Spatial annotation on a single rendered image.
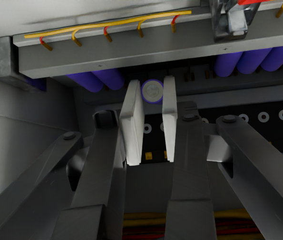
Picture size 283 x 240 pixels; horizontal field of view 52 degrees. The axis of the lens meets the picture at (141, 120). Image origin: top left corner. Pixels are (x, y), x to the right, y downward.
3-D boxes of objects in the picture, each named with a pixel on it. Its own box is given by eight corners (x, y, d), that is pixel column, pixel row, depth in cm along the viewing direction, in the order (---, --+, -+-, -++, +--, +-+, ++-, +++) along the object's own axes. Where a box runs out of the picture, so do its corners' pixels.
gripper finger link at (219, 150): (178, 139, 13) (246, 134, 13) (175, 101, 18) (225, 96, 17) (180, 167, 14) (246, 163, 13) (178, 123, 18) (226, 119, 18)
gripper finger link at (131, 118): (141, 165, 16) (127, 166, 16) (145, 116, 22) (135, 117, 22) (132, 115, 15) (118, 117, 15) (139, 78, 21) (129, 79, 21)
